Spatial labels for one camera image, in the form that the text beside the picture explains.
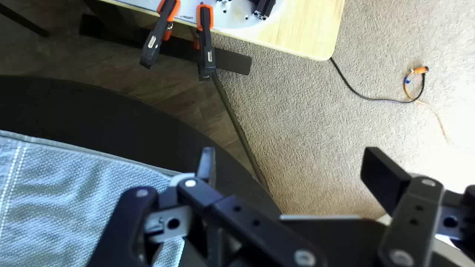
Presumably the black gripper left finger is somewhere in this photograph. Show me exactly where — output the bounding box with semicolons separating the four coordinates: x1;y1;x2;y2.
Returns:
88;145;329;267

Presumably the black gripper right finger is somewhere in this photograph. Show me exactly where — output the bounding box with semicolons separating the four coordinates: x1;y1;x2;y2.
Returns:
360;145;475;267

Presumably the orange black bar clamp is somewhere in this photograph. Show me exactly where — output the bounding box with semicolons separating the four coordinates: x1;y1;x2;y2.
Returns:
194;1;274;195
140;0;183;69

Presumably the round black table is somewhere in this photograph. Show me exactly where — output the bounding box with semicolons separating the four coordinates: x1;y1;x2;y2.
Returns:
0;72;286;267

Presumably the light blue folded towel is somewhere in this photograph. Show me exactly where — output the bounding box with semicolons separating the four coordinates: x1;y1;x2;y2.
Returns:
0;129;198;267

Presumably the grey metal mounting plate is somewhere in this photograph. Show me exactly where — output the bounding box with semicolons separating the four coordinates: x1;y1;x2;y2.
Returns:
124;0;289;35

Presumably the light wooden base table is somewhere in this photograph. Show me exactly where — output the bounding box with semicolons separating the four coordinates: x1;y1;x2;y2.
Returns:
102;0;347;62

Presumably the black floor cable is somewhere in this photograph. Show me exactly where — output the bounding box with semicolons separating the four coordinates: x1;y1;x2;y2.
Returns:
329;56;428;105

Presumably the orange cable connector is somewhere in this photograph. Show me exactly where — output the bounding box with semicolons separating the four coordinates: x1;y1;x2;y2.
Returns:
404;63;431;87

